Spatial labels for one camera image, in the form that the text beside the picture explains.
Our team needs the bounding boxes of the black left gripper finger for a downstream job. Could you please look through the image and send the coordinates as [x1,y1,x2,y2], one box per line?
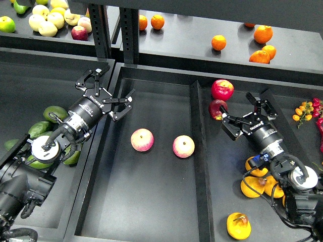
[102,89,135,122]
[75,65,111,95]

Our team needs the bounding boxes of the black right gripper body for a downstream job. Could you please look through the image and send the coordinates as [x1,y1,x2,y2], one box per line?
[242,112,284,158]

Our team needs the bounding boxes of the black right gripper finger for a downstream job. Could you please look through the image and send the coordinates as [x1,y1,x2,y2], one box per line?
[246,92,278,124]
[220,105,250,141]

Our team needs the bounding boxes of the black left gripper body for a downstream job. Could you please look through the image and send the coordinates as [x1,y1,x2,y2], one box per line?
[68,88,112,129]

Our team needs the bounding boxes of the yellow pear with brown top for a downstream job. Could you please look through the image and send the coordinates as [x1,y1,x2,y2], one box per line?
[227,212,251,240]

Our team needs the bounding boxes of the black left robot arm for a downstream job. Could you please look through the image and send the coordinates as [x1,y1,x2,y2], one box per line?
[1,65,133,241]

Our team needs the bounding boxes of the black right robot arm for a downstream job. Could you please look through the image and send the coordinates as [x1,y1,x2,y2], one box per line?
[219,93,322,241]

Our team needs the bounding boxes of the green avocado under arm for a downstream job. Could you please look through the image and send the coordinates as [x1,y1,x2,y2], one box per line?
[27,155,52,169]

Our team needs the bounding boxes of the dark green avocado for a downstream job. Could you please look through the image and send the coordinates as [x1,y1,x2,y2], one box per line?
[43,106,68,123]

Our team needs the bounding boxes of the yellow pear middle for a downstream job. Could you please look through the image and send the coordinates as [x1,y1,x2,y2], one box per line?
[245,156,268,177]

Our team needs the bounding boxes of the yellow pear lower right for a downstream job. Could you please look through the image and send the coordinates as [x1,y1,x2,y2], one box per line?
[264,175,284,198]

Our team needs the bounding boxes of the yellow pear lower left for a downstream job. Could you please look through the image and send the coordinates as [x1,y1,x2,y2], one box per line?
[240,176,266,198]

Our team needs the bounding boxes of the pale yellow pear front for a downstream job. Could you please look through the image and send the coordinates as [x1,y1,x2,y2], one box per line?
[38,21,58,37]

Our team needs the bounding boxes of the pale yellow pear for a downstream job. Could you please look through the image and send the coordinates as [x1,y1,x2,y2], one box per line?
[38,21,58,37]
[28,14,46,32]

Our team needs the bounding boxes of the pale yellow pear left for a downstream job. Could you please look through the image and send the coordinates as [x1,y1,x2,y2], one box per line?
[28,14,46,32]

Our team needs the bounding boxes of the orange cherry tomato bunch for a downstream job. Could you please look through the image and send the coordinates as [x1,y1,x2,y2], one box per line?
[292,101,314,129]

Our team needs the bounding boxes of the pink apple left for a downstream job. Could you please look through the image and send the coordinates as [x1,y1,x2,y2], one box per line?
[130,128,154,152]

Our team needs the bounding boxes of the pink apple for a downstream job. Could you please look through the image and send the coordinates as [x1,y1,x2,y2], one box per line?
[130,128,154,152]
[173,135,195,158]

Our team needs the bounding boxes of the bright red apple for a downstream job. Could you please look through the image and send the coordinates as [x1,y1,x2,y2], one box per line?
[211,79,234,101]

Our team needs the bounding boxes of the dark red apple on shelf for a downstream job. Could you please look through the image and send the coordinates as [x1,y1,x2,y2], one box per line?
[71,25,88,41]

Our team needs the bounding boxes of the red chili peppers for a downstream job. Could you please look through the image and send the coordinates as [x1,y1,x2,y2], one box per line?
[312,98,323,152]

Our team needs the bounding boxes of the pink apple right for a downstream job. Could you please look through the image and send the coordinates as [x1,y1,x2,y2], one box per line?
[173,135,195,158]

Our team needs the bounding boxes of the orange front right shelf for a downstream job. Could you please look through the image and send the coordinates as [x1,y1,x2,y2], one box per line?
[249,50,271,64]

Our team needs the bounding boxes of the orange behind front one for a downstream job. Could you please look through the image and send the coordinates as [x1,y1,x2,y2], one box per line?
[261,45,277,60]

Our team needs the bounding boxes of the black centre tray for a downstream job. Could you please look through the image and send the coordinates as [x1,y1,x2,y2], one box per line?
[64,63,309,241]

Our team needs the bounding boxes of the large orange on shelf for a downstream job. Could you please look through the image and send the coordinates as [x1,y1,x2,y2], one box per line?
[254,25,273,44]

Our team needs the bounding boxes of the orange on shelf centre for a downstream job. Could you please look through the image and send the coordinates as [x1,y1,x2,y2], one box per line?
[211,35,227,51]

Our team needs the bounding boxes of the green apple on shelf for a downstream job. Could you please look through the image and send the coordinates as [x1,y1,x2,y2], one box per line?
[0,16,16,33]

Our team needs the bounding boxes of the black shelf post left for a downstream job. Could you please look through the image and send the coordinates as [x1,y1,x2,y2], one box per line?
[88,4,112,58]

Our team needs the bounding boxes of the black shelf post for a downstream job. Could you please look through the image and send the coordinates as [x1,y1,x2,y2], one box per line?
[119,7,139,64]
[88,4,112,58]

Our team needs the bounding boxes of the black shelf post right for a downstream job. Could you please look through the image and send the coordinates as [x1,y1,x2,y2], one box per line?
[119,7,139,64]

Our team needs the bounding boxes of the orange near post left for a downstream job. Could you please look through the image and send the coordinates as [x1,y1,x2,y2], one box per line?
[139,15,148,31]

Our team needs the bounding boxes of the orange post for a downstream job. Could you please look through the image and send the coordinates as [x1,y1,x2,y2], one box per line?
[139,15,148,31]
[150,15,165,30]

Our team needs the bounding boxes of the orange near post right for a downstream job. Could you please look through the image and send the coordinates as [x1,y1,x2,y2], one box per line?
[150,15,165,30]

